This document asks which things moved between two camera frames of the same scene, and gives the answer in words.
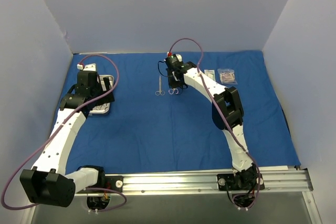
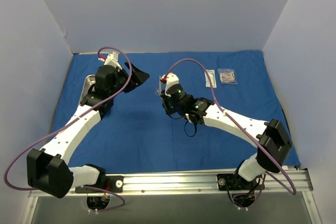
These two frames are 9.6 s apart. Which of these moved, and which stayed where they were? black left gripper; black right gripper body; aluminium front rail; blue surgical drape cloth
Moved: black left gripper; black right gripper body
Stayed: aluminium front rail; blue surgical drape cloth
